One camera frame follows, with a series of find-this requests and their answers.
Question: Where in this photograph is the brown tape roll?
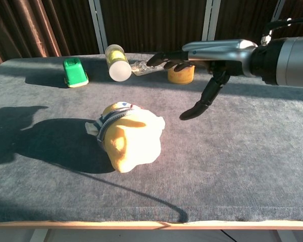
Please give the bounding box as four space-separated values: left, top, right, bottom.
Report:
167 64 195 85

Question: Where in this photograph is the brown curtain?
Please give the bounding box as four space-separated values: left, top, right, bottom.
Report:
280 0 303 40
0 0 99 64
100 0 208 55
214 0 277 42

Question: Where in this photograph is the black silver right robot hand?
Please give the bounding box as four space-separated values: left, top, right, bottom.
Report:
145 38 259 121

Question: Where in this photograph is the grey felt table cover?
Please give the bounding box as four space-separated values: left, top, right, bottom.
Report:
0 52 303 224

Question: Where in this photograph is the yellow plush duck toy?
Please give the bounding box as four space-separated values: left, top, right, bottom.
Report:
85 101 166 173

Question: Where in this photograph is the pill blister pack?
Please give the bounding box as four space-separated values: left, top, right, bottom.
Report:
130 59 167 78

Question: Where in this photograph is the green toy car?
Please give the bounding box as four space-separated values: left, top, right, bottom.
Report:
62 57 90 89

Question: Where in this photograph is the clear tube of tennis balls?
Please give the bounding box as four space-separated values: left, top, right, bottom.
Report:
105 44 132 82

